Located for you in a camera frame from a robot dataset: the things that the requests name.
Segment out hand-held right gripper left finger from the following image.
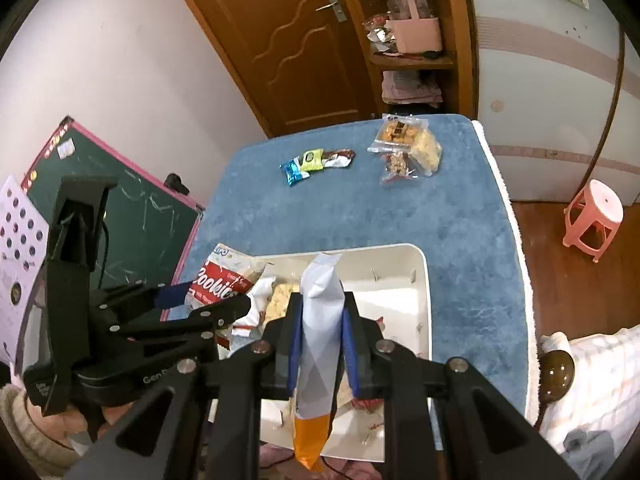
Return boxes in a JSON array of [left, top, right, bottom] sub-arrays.
[[65, 294, 304, 480]]

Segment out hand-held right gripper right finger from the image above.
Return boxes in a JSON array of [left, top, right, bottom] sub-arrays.
[[341, 290, 581, 480]]

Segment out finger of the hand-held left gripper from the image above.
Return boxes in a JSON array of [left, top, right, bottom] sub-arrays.
[[107, 294, 253, 356], [92, 282, 196, 321]]

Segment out large white pouch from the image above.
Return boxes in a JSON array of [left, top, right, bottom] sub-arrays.
[[292, 252, 347, 471]]

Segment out red white cookie packet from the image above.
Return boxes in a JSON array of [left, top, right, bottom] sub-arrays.
[[184, 244, 268, 353]]

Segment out clear packet of yellow crackers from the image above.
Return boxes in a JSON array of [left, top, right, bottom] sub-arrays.
[[262, 282, 303, 331]]

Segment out white plastic tray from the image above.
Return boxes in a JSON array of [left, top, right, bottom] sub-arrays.
[[235, 243, 432, 463]]

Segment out small blue snack packet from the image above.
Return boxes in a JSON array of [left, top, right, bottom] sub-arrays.
[[280, 159, 312, 187]]

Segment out small green snack packet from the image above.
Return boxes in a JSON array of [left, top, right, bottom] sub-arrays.
[[299, 149, 326, 172]]

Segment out clear packet of nuts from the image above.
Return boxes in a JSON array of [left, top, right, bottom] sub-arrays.
[[381, 151, 420, 185]]

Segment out dark red white snack packet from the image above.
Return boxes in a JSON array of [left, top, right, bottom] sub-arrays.
[[322, 148, 357, 170]]

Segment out clear packet of puffed rice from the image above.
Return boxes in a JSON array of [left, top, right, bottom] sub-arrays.
[[409, 127, 445, 177]]

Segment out clear packet of orange crackers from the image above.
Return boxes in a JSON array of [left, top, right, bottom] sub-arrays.
[[368, 115, 431, 155]]

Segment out person's left forearm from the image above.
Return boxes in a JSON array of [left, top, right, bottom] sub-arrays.
[[0, 382, 83, 478]]

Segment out person's left hand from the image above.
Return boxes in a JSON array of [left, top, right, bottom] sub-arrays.
[[25, 404, 96, 448]]

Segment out white perforated board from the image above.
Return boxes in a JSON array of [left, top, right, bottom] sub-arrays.
[[0, 175, 51, 366]]

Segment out blue plush table cover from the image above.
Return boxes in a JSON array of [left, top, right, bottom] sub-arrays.
[[170, 114, 531, 451]]

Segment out brown round knob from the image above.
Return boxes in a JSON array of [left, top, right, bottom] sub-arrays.
[[537, 350, 576, 406]]

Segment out checkered bedding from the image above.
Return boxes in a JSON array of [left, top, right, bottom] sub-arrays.
[[537, 325, 640, 456]]

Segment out wooden door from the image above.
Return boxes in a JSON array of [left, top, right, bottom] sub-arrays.
[[162, 0, 378, 138]]

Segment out grey cloth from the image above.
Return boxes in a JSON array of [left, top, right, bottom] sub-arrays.
[[564, 429, 617, 468]]

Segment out folded pink clothes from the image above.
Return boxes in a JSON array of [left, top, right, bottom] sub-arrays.
[[381, 69, 443, 107]]

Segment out pink plastic stool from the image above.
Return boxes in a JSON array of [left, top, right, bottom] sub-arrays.
[[562, 179, 625, 263]]

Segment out pile of shiny wrappers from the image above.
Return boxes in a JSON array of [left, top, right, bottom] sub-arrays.
[[362, 12, 401, 56]]

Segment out pink basket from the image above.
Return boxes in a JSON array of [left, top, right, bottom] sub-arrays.
[[385, 0, 443, 55]]

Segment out wooden shelf unit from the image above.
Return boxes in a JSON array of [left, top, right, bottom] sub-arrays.
[[335, 0, 481, 121]]

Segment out green chalkboard with pink frame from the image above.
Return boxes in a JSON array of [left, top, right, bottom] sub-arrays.
[[20, 116, 206, 321]]

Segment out metal door handle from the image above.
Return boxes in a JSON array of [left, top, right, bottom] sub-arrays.
[[316, 0, 348, 23]]

